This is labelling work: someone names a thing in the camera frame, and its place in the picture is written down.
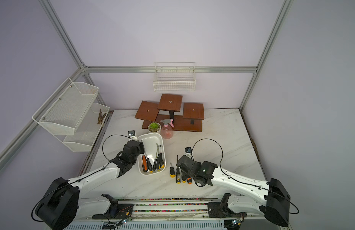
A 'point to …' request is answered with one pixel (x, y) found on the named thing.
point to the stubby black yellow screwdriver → (172, 173)
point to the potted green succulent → (154, 127)
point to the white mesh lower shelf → (87, 131)
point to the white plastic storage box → (154, 144)
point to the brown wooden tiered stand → (169, 107)
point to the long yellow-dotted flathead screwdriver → (178, 173)
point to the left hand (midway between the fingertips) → (138, 142)
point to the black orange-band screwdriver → (149, 165)
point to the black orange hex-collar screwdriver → (189, 180)
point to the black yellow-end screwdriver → (160, 159)
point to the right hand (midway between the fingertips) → (188, 168)
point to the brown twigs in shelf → (100, 118)
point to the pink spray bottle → (167, 130)
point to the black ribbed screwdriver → (154, 167)
